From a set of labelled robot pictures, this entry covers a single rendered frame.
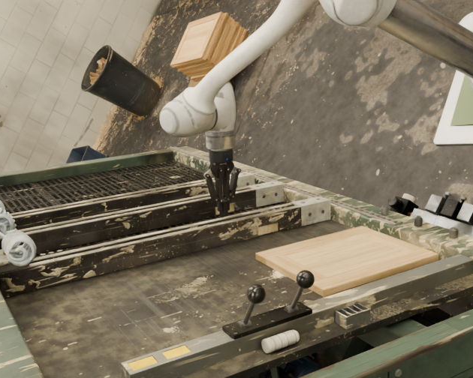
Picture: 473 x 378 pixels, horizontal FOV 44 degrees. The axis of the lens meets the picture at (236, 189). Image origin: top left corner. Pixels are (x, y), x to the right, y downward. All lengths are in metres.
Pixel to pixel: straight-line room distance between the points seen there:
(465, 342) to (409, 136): 2.11
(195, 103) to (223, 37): 3.20
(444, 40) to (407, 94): 1.89
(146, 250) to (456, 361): 0.89
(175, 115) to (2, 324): 0.70
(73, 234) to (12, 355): 0.84
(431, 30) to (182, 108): 0.66
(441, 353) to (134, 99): 5.00
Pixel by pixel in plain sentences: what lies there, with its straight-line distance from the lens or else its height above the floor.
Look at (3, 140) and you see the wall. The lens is 6.60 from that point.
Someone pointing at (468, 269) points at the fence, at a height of 0.91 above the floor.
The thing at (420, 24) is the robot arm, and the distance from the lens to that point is 1.53.
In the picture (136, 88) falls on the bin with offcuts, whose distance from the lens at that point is 5.91.
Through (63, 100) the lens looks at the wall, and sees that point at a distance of 6.81.
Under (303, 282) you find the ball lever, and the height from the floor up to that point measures 1.44.
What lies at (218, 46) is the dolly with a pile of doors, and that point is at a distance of 4.78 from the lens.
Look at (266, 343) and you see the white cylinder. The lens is 1.24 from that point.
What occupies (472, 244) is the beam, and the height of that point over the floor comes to 0.85.
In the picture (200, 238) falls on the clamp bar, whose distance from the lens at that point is 1.79.
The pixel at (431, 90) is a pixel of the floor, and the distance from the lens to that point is 3.38.
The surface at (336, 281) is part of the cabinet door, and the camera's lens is 1.53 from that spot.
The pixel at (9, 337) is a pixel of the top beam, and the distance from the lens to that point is 1.22.
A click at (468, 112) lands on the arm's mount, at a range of 2.10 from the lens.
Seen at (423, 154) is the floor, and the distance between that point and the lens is 3.18.
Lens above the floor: 2.27
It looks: 33 degrees down
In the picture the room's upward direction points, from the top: 61 degrees counter-clockwise
